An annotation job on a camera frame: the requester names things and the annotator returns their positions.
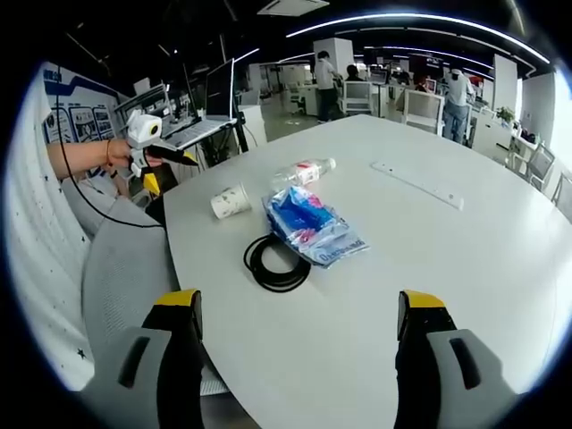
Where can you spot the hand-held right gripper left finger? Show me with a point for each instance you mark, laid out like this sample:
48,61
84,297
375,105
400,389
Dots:
179,380

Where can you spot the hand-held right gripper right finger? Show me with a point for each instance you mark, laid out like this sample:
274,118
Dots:
424,380

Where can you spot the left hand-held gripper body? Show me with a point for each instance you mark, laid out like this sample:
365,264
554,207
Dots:
142,127

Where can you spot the white paper cup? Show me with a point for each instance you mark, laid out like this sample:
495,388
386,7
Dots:
230,202

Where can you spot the clear plastic bottle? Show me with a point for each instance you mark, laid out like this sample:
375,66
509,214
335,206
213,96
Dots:
304,172

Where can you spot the blue plastic bag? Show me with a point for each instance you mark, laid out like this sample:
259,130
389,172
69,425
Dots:
308,223

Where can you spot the white strip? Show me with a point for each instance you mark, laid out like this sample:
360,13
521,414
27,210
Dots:
420,185

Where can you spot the person's left hand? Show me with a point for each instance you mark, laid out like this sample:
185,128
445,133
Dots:
120,153

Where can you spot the silver laptop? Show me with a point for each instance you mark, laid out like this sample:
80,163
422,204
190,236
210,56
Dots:
210,116

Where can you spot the black laptop stand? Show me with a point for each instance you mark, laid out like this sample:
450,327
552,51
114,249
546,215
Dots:
241,134

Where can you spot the grey mesh chair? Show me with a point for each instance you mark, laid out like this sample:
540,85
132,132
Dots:
125,268

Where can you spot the white table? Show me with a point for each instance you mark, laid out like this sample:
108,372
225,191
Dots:
402,277

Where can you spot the white star-print clothing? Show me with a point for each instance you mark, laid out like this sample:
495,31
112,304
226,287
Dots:
40,246

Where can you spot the ceiling air vent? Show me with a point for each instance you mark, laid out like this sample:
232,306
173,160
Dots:
292,6

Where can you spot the white office chair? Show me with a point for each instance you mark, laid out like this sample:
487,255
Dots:
357,96
541,165
422,111

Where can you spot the green potted plant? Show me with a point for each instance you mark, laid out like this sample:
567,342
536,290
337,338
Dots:
506,114

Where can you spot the wall poster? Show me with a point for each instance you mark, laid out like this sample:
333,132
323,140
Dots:
80,116

